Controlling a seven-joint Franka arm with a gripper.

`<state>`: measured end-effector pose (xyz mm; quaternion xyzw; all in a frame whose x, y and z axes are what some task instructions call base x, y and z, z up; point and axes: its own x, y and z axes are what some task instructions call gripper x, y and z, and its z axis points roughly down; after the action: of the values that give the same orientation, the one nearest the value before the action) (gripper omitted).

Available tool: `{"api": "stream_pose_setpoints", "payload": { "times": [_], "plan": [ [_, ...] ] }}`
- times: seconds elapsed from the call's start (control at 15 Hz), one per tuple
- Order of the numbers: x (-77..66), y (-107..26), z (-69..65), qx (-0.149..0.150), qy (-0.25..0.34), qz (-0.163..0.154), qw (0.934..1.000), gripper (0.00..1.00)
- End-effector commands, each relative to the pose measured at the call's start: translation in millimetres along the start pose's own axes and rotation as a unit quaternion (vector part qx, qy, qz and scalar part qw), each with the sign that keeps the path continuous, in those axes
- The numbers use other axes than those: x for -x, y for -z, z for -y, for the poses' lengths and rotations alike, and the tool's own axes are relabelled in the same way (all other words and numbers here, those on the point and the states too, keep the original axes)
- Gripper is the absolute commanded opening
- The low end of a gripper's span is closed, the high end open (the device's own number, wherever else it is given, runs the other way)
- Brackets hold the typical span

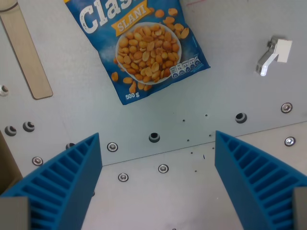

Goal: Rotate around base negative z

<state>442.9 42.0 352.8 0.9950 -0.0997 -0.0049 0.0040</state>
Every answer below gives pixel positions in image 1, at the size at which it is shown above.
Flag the grey metal bracket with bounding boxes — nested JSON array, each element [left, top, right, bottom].
[[254, 35, 288, 77]]

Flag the brown cardboard box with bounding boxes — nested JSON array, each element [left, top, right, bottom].
[[0, 130, 22, 195]]

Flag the light wooden strip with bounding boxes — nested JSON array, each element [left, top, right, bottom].
[[0, 0, 54, 100]]

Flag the blue salted peanuts bag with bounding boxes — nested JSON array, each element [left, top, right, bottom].
[[64, 0, 212, 106]]

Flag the white rectangular block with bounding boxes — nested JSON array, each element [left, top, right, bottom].
[[273, 39, 293, 64]]

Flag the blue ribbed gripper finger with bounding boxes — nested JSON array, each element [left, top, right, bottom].
[[214, 130, 307, 230], [0, 132, 103, 230]]

